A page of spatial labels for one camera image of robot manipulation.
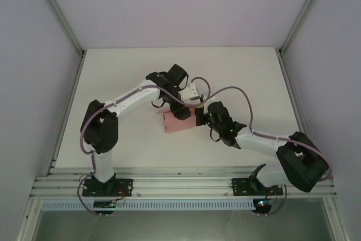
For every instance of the pink cardboard box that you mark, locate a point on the pink cardboard box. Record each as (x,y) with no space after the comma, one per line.
(180,125)

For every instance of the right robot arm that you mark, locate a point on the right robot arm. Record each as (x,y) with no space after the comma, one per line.
(259,142)

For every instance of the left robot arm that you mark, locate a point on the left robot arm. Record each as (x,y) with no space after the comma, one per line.
(132,100)

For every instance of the small circuit board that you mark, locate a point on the small circuit board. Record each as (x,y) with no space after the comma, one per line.
(263,204)
(105,204)

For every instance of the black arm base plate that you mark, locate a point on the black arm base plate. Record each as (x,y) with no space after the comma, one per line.
(239,187)
(124,187)

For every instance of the aluminium mounting rail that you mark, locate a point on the aluminium mounting rail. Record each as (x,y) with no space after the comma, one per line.
(180,180)

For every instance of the aluminium table side rail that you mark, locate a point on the aluminium table side rail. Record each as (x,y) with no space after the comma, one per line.
(292,91)
(74,88)

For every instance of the aluminium frame post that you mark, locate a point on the aluminium frame post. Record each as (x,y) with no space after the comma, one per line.
(56,12)
(304,9)

